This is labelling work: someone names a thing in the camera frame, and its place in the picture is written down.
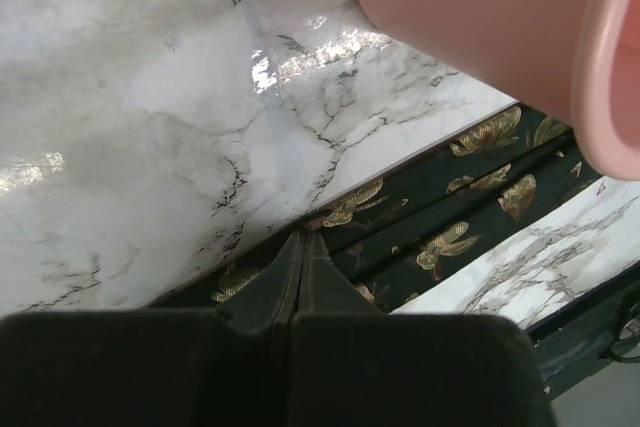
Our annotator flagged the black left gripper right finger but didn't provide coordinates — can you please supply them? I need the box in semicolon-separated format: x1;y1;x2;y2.
298;233;383;316

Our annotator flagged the pink divided organizer box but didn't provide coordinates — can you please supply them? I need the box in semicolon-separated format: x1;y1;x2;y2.
358;0;639;180

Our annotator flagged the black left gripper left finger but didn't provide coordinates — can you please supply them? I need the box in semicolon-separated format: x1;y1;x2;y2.
214;232;305;337

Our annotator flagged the black gold floral tie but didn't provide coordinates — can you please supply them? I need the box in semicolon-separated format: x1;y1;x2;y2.
159;104;599;312

